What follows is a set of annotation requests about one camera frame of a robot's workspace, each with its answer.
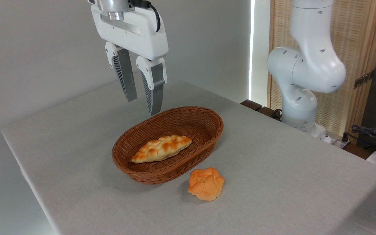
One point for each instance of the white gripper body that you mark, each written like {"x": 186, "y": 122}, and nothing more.
{"x": 132, "y": 34}

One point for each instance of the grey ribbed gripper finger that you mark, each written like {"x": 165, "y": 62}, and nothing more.
{"x": 155, "y": 88}
{"x": 126, "y": 75}

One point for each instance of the long braided bread loaf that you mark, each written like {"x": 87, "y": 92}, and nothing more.
{"x": 162, "y": 148}

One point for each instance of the round orange bread roll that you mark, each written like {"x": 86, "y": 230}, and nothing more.
{"x": 206, "y": 184}

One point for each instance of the brown oval wicker basket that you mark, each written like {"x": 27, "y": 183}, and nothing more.
{"x": 204, "y": 125}

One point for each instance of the grey tablecloth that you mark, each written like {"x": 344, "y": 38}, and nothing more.
{"x": 273, "y": 195}

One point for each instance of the dark metal screen hinge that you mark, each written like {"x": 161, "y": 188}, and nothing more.
{"x": 364, "y": 79}

